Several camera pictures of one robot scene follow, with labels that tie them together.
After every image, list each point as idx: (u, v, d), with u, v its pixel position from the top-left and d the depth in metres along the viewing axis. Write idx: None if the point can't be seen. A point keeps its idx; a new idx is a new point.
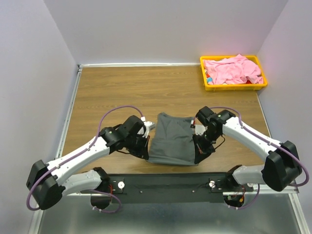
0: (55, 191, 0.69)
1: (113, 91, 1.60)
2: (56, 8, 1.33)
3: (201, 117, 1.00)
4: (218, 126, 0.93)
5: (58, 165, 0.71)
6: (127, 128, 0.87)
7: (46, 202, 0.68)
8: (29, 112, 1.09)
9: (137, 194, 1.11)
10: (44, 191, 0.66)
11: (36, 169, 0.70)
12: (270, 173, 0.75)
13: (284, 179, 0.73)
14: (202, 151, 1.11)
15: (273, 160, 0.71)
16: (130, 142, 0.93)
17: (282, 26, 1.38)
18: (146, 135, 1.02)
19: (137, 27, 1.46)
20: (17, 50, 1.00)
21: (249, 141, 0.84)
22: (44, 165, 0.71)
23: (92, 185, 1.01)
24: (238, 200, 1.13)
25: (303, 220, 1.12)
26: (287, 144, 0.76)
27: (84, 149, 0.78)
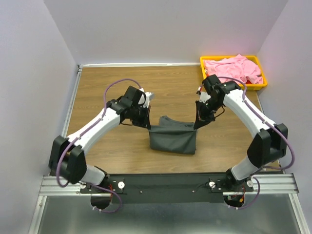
0: (82, 160, 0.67)
1: (113, 91, 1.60)
2: (56, 8, 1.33)
3: (207, 85, 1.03)
4: (221, 95, 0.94)
5: (79, 136, 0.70)
6: (129, 98, 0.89)
7: (74, 175, 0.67)
8: (29, 112, 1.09)
9: (137, 194, 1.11)
10: (72, 164, 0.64)
11: (58, 144, 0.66)
12: (255, 149, 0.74)
13: (266, 157, 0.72)
14: (201, 119, 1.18)
15: (262, 137, 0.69)
16: (134, 112, 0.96)
17: (282, 26, 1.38)
18: (146, 104, 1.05)
19: (137, 27, 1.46)
20: (17, 50, 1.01)
21: (247, 116, 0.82)
22: (64, 138, 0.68)
23: (97, 178, 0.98)
24: (238, 200, 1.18)
25: (303, 220, 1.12)
26: (281, 125, 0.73)
27: (97, 120, 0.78)
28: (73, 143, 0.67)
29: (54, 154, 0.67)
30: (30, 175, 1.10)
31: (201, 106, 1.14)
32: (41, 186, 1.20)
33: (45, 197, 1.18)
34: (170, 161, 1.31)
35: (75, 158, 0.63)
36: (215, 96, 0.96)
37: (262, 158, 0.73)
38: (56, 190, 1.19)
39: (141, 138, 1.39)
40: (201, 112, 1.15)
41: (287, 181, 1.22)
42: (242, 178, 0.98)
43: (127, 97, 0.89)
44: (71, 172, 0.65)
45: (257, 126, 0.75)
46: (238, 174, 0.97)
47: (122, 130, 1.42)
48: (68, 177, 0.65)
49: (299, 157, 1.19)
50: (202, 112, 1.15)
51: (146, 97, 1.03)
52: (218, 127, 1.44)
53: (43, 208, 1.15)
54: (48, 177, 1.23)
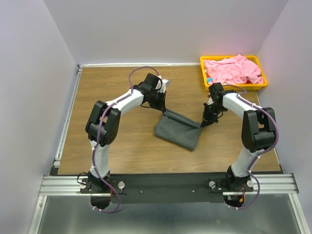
0: (117, 123, 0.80)
1: (113, 91, 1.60)
2: (56, 9, 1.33)
3: (212, 90, 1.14)
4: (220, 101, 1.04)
5: (116, 102, 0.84)
6: (148, 83, 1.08)
7: (111, 134, 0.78)
8: (29, 112, 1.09)
9: (137, 194, 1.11)
10: (112, 121, 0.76)
11: (99, 106, 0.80)
12: (245, 131, 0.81)
13: (257, 137, 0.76)
14: (204, 118, 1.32)
15: (248, 114, 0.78)
16: (152, 95, 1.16)
17: (283, 26, 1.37)
18: (162, 90, 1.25)
19: (137, 27, 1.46)
20: (17, 50, 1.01)
21: (239, 106, 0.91)
22: (103, 103, 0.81)
23: (104, 168, 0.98)
24: (238, 200, 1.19)
25: (303, 220, 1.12)
26: (267, 108, 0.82)
27: (127, 95, 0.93)
28: (111, 107, 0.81)
29: (94, 116, 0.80)
30: (30, 175, 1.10)
31: (205, 107, 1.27)
32: (41, 186, 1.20)
33: (45, 197, 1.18)
34: (170, 161, 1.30)
35: (114, 116, 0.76)
36: (217, 102, 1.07)
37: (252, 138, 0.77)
38: (56, 189, 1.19)
39: (141, 138, 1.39)
40: (206, 113, 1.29)
41: (287, 181, 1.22)
42: (241, 174, 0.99)
43: (146, 82, 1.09)
44: (109, 130, 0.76)
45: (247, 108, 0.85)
46: (237, 169, 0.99)
47: (122, 130, 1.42)
48: (106, 135, 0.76)
49: (299, 157, 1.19)
50: (206, 113, 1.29)
51: (162, 84, 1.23)
52: (218, 127, 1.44)
53: (43, 208, 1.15)
54: (48, 177, 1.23)
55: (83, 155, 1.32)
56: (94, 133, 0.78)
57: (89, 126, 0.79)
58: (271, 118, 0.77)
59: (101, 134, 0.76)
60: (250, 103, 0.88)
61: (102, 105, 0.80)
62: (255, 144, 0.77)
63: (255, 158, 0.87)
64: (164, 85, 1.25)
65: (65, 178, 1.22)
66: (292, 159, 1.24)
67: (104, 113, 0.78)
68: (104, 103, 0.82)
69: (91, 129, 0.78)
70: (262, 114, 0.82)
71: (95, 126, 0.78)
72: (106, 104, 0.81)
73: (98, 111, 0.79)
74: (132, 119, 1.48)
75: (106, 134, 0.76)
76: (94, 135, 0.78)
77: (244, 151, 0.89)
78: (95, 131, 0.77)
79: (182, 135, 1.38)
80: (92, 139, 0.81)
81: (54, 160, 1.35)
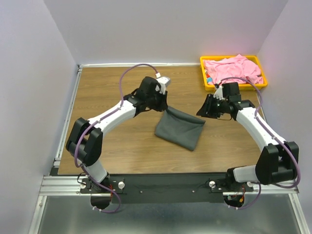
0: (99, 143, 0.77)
1: (113, 91, 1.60)
2: (56, 8, 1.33)
3: (225, 90, 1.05)
4: (234, 113, 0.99)
5: (99, 119, 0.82)
6: (144, 90, 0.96)
7: (91, 156, 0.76)
8: (29, 112, 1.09)
9: (137, 194, 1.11)
10: (90, 143, 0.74)
11: (78, 125, 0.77)
12: (263, 165, 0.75)
13: (275, 177, 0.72)
14: (208, 115, 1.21)
15: (270, 153, 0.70)
16: (151, 100, 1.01)
17: (283, 26, 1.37)
18: (162, 91, 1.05)
19: (137, 27, 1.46)
20: (17, 51, 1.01)
21: (256, 130, 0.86)
22: (85, 120, 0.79)
23: (101, 174, 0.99)
24: (238, 200, 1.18)
25: (303, 220, 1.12)
26: (291, 144, 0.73)
27: (115, 109, 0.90)
28: (93, 126, 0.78)
29: (74, 134, 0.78)
30: (30, 175, 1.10)
31: (212, 101, 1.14)
32: (41, 186, 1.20)
33: (45, 197, 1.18)
34: (170, 161, 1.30)
35: (93, 138, 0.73)
36: (229, 112, 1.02)
37: (269, 177, 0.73)
38: (56, 189, 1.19)
39: (141, 138, 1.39)
40: (210, 110, 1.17)
41: (287, 181, 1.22)
42: (242, 181, 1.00)
43: (142, 89, 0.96)
44: (88, 152, 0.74)
45: (267, 141, 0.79)
46: (238, 175, 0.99)
47: (122, 130, 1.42)
48: (85, 157, 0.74)
49: (299, 157, 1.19)
50: (211, 107, 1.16)
51: (161, 84, 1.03)
52: (218, 127, 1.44)
53: (43, 208, 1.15)
54: (48, 177, 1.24)
55: None
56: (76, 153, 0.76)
57: (69, 144, 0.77)
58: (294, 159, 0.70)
59: (81, 156, 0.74)
60: (271, 132, 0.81)
61: (82, 124, 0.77)
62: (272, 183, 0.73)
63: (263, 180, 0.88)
64: (163, 86, 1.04)
65: (65, 178, 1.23)
66: None
67: (83, 133, 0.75)
68: (86, 120, 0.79)
69: (73, 148, 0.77)
70: (282, 147, 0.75)
71: (75, 145, 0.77)
72: (87, 122, 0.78)
73: (78, 130, 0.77)
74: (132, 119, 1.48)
75: (85, 156, 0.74)
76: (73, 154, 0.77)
77: None
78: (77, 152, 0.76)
79: (182, 135, 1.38)
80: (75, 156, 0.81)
81: (54, 159, 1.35)
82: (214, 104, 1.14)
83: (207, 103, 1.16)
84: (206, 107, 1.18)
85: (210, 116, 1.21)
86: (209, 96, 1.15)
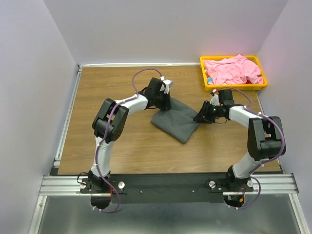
0: (123, 121, 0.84)
1: (113, 91, 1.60)
2: (56, 9, 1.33)
3: (221, 95, 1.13)
4: (227, 114, 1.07)
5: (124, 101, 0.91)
6: (152, 88, 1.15)
7: (117, 132, 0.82)
8: (29, 112, 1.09)
9: (137, 194, 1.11)
10: (120, 117, 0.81)
11: (107, 103, 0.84)
12: (251, 140, 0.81)
13: (263, 146, 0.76)
14: (206, 118, 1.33)
15: (254, 122, 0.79)
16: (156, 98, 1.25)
17: (283, 26, 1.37)
18: (166, 91, 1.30)
19: (137, 27, 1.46)
20: (17, 51, 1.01)
21: (246, 116, 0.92)
22: (112, 101, 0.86)
23: (106, 168, 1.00)
24: (238, 200, 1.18)
25: (303, 220, 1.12)
26: (274, 117, 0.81)
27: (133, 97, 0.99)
28: (120, 104, 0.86)
29: (102, 112, 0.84)
30: (30, 175, 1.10)
31: (208, 106, 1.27)
32: (41, 186, 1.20)
33: (45, 197, 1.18)
34: (170, 161, 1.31)
35: (122, 114, 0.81)
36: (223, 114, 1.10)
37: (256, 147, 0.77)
38: (56, 189, 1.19)
39: (141, 138, 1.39)
40: (207, 113, 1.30)
41: (287, 181, 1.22)
42: (241, 176, 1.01)
43: (150, 87, 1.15)
44: (116, 126, 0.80)
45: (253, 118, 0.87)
46: (238, 171, 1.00)
47: None
48: (112, 130, 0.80)
49: (299, 157, 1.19)
50: (208, 112, 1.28)
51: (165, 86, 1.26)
52: (217, 127, 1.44)
53: (43, 208, 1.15)
54: (48, 177, 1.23)
55: (83, 155, 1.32)
56: (102, 129, 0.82)
57: (96, 122, 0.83)
58: (277, 126, 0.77)
59: (108, 131, 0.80)
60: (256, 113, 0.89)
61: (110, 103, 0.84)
62: (261, 153, 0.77)
63: (258, 165, 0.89)
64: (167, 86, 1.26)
65: (64, 178, 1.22)
66: (292, 159, 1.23)
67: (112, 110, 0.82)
68: (113, 101, 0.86)
69: (99, 124, 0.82)
70: (268, 122, 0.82)
71: (102, 122, 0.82)
72: (114, 102, 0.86)
73: (107, 107, 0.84)
74: (132, 119, 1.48)
75: (112, 130, 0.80)
76: (100, 131, 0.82)
77: (248, 156, 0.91)
78: (103, 127, 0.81)
79: (182, 136, 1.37)
80: (97, 135, 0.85)
81: (54, 160, 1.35)
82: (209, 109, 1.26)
83: (204, 108, 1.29)
84: (204, 111, 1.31)
85: (207, 119, 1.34)
86: (205, 102, 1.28)
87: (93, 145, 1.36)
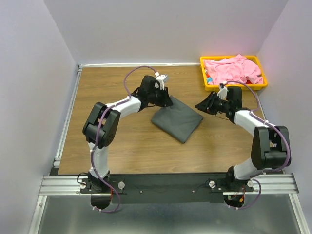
0: (115, 125, 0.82)
1: (113, 91, 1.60)
2: (56, 9, 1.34)
3: (230, 94, 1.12)
4: (232, 117, 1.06)
5: (115, 104, 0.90)
6: (145, 88, 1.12)
7: (109, 136, 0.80)
8: (29, 113, 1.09)
9: (137, 194, 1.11)
10: (111, 121, 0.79)
11: (98, 107, 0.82)
12: (255, 148, 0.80)
13: (267, 156, 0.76)
14: (209, 110, 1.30)
15: (260, 131, 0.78)
16: (152, 96, 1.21)
17: (283, 26, 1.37)
18: (161, 87, 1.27)
19: (137, 27, 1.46)
20: (17, 51, 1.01)
21: (250, 123, 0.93)
22: (103, 105, 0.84)
23: (104, 169, 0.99)
24: (238, 200, 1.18)
25: (303, 220, 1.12)
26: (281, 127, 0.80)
27: (126, 100, 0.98)
28: (110, 108, 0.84)
29: (93, 116, 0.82)
30: (30, 175, 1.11)
31: (215, 99, 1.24)
32: (41, 186, 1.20)
33: (45, 197, 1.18)
34: (170, 161, 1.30)
35: (112, 118, 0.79)
36: (228, 117, 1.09)
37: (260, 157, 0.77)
38: (56, 189, 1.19)
39: (141, 138, 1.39)
40: (212, 106, 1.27)
41: (287, 181, 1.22)
42: (241, 178, 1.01)
43: (143, 88, 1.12)
44: (108, 131, 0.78)
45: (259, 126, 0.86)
46: (239, 171, 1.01)
47: (122, 130, 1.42)
48: (104, 136, 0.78)
49: (299, 157, 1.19)
50: (213, 105, 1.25)
51: (160, 83, 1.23)
52: (217, 127, 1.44)
53: (43, 208, 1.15)
54: (48, 177, 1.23)
55: (83, 155, 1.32)
56: (93, 135, 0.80)
57: (87, 126, 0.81)
58: (283, 138, 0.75)
59: (99, 136, 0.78)
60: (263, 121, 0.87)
61: (101, 106, 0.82)
62: (264, 163, 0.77)
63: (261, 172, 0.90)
64: (161, 81, 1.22)
65: (64, 178, 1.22)
66: (292, 159, 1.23)
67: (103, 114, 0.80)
68: (103, 105, 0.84)
69: (90, 129, 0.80)
70: (274, 132, 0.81)
71: (93, 127, 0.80)
72: (105, 106, 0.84)
73: (97, 112, 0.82)
74: (132, 119, 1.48)
75: (104, 136, 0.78)
76: (91, 136, 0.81)
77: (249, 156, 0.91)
78: (94, 133, 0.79)
79: (182, 136, 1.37)
80: (90, 141, 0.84)
81: (54, 160, 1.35)
82: (216, 102, 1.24)
83: (210, 100, 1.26)
84: (209, 103, 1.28)
85: (209, 111, 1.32)
86: (213, 93, 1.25)
87: None
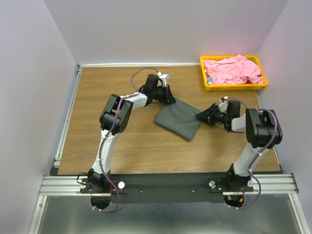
0: (128, 114, 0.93)
1: (113, 91, 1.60)
2: (56, 9, 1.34)
3: (230, 107, 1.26)
4: (229, 128, 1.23)
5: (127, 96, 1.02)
6: (149, 86, 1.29)
7: (123, 124, 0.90)
8: (29, 113, 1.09)
9: (137, 194, 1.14)
10: (126, 111, 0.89)
11: (113, 98, 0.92)
12: (248, 128, 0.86)
13: (259, 130, 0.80)
14: (208, 120, 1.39)
15: (249, 110, 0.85)
16: (155, 92, 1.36)
17: (283, 26, 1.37)
18: (164, 85, 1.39)
19: (137, 27, 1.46)
20: (17, 51, 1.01)
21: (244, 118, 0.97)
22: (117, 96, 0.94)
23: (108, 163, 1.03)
24: (238, 200, 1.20)
25: (303, 220, 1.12)
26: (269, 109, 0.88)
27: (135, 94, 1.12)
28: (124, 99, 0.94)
29: (108, 107, 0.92)
30: (30, 175, 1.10)
31: (216, 109, 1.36)
32: (41, 186, 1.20)
33: (45, 197, 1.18)
34: (169, 161, 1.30)
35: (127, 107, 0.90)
36: (226, 128, 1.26)
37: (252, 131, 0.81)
38: (56, 189, 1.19)
39: (141, 138, 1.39)
40: (212, 116, 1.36)
41: (286, 181, 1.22)
42: (241, 173, 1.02)
43: (147, 86, 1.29)
44: (123, 119, 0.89)
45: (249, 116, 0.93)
46: (239, 167, 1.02)
47: None
48: (120, 123, 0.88)
49: (299, 157, 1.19)
50: (213, 115, 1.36)
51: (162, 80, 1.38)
52: (217, 127, 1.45)
53: (43, 208, 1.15)
54: (48, 177, 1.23)
55: (83, 155, 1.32)
56: (109, 122, 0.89)
57: (103, 116, 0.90)
58: (271, 113, 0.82)
59: (115, 123, 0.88)
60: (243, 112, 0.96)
61: (116, 98, 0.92)
62: (257, 138, 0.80)
63: (257, 155, 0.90)
64: (163, 79, 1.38)
65: (64, 178, 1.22)
66: (292, 159, 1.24)
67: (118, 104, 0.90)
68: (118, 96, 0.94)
69: (107, 117, 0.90)
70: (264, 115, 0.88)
71: (109, 116, 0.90)
72: (119, 97, 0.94)
73: (112, 102, 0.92)
74: (132, 119, 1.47)
75: (120, 123, 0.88)
76: (107, 124, 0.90)
77: (247, 147, 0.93)
78: (110, 120, 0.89)
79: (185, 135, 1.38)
80: (104, 128, 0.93)
81: (54, 160, 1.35)
82: (216, 113, 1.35)
83: (212, 110, 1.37)
84: (210, 112, 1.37)
85: (209, 121, 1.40)
86: (215, 105, 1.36)
87: (93, 145, 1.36)
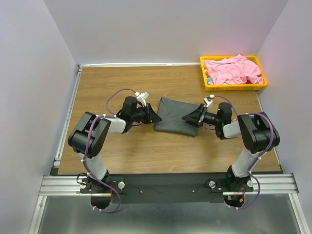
0: (104, 134, 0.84)
1: (113, 91, 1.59)
2: (56, 8, 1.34)
3: (221, 110, 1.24)
4: (222, 136, 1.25)
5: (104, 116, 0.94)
6: (126, 110, 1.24)
7: (98, 145, 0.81)
8: (29, 112, 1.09)
9: (137, 194, 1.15)
10: (100, 130, 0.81)
11: (87, 116, 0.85)
12: (245, 135, 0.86)
13: (257, 136, 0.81)
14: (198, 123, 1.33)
15: (242, 117, 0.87)
16: (135, 115, 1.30)
17: (283, 26, 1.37)
18: (144, 105, 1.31)
19: (137, 27, 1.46)
20: (18, 51, 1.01)
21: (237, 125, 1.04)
22: (91, 114, 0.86)
23: (101, 171, 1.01)
24: (238, 200, 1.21)
25: (303, 219, 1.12)
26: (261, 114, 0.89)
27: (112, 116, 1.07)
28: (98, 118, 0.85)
29: (81, 125, 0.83)
30: (30, 175, 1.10)
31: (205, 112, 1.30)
32: (41, 186, 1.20)
33: (45, 197, 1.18)
34: (169, 161, 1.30)
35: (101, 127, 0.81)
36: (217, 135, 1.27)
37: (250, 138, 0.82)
38: (56, 189, 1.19)
39: (141, 138, 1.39)
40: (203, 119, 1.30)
41: (286, 181, 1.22)
42: (240, 174, 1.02)
43: (125, 110, 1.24)
44: (97, 140, 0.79)
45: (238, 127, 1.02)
46: (237, 169, 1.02)
47: None
48: (92, 144, 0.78)
49: (299, 158, 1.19)
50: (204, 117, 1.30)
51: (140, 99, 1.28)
52: None
53: (43, 208, 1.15)
54: (48, 177, 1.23)
55: None
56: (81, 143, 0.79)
57: (72, 137, 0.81)
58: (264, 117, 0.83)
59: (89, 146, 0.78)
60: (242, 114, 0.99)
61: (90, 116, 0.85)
62: (256, 144, 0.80)
63: (256, 159, 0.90)
64: (142, 98, 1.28)
65: (64, 178, 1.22)
66: (292, 159, 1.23)
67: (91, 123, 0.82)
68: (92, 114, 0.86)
69: (77, 138, 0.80)
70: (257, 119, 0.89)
71: (79, 136, 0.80)
72: (93, 115, 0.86)
73: (86, 120, 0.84)
74: None
75: (93, 144, 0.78)
76: (78, 146, 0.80)
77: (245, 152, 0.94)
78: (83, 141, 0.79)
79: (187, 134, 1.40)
80: (78, 151, 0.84)
81: (54, 159, 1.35)
82: (206, 115, 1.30)
83: (201, 112, 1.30)
84: (199, 115, 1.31)
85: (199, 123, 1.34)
86: (203, 107, 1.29)
87: None
